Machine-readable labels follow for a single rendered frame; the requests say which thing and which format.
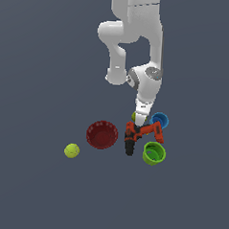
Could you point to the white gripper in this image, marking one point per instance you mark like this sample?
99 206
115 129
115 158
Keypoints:
143 107

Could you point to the olive green round fruit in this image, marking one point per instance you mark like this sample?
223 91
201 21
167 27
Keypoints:
134 116

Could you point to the orange and black power drill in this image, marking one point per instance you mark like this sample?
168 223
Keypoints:
141 133

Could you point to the blue cup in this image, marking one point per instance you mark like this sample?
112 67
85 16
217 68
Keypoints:
161 119

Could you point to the green cup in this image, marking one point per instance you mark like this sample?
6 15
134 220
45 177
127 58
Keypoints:
153 153

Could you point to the dark red bowl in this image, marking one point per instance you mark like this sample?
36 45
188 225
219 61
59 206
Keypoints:
102 134

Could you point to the yellow-green tennis ball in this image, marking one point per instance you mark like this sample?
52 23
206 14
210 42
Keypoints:
71 150

